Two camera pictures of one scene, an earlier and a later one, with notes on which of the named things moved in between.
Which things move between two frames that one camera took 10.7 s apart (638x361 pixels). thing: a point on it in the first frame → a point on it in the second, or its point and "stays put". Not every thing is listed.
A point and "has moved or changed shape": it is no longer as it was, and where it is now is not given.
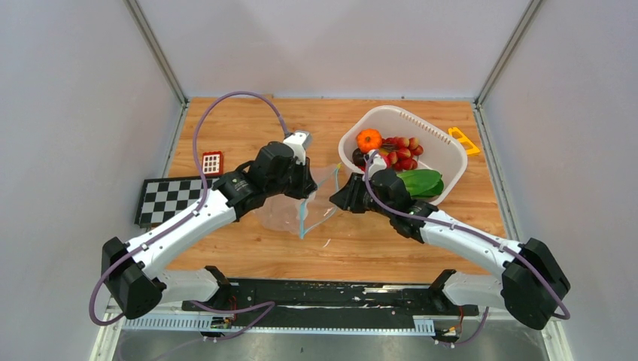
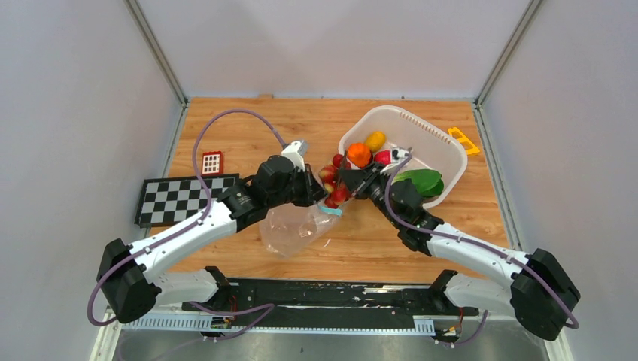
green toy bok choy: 422,183 stays put
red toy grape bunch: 399,152 → 335,190
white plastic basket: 444,151 stays put
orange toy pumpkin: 368,139 → 360,154
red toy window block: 212,163 stays put
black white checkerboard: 162,198 stays put
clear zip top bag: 283,213 has moved or changed shape
